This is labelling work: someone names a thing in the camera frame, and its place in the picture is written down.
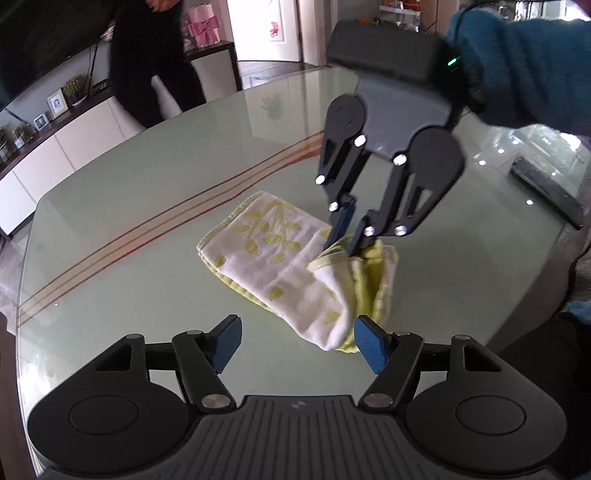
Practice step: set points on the black remote control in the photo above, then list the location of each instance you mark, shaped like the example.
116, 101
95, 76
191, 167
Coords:
547, 191

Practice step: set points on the small photo frame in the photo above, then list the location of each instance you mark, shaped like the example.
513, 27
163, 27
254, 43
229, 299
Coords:
40, 121

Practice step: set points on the person's teal sweater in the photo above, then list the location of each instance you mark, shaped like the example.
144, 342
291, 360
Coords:
581, 310

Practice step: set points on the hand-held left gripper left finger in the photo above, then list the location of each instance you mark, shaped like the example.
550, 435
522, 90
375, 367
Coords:
228, 344

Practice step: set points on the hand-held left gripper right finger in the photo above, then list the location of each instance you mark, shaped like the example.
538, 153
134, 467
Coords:
371, 345

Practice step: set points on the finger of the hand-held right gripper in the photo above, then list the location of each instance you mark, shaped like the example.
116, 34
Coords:
392, 207
342, 226

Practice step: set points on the yellow green printed towel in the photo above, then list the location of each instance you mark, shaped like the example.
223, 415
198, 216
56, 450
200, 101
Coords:
286, 267

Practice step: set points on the white door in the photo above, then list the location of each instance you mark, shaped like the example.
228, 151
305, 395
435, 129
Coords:
277, 27

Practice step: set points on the potted cactus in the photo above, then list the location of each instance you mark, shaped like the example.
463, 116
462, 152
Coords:
74, 90

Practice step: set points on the white low cabinet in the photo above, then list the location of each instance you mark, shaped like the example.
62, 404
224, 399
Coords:
92, 138

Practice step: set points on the black television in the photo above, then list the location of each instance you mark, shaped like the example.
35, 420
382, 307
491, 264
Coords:
41, 41

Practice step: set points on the white photo frame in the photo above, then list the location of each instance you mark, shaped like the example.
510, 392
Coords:
56, 102

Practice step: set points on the pink gift box with bow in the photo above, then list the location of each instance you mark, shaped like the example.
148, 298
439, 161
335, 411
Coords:
203, 27

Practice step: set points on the person's right forearm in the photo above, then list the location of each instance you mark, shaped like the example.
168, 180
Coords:
526, 64

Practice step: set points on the small potted plant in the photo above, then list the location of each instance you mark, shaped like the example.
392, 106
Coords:
19, 136

